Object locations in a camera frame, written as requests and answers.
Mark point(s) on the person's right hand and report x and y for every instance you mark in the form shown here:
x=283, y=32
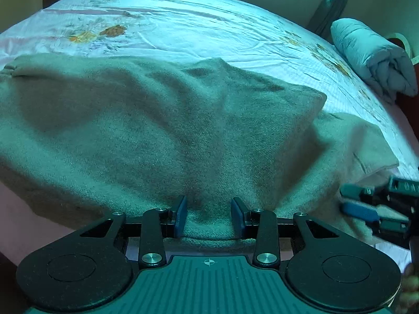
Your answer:
x=410, y=287

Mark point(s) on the floral pink bed sheet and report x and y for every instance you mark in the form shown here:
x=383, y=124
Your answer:
x=196, y=29

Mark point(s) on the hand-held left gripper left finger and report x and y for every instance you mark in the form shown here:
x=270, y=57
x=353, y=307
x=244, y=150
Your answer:
x=180, y=217

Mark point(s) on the red-brown wooden headboard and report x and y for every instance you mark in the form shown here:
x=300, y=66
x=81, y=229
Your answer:
x=407, y=108

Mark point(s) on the rolled light blue quilt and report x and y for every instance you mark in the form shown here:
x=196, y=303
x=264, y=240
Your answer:
x=366, y=49

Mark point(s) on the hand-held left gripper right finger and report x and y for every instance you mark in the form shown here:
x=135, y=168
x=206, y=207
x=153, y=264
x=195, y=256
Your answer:
x=237, y=217

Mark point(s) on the grey-green towel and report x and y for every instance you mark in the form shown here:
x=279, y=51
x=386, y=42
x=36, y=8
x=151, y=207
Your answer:
x=131, y=121

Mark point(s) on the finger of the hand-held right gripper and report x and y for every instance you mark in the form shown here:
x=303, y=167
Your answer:
x=355, y=191
x=360, y=211

